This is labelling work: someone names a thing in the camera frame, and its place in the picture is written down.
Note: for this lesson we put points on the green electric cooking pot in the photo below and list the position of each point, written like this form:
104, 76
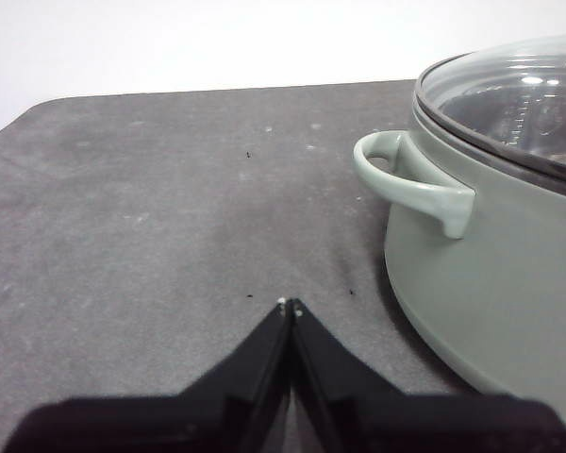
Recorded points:
500, 292

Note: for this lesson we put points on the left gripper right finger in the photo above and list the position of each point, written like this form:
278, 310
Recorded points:
405, 424

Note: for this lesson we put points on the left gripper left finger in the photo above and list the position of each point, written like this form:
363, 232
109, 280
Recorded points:
193, 420

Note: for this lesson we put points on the glass lid with green knob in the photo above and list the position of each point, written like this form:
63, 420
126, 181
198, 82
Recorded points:
523, 94

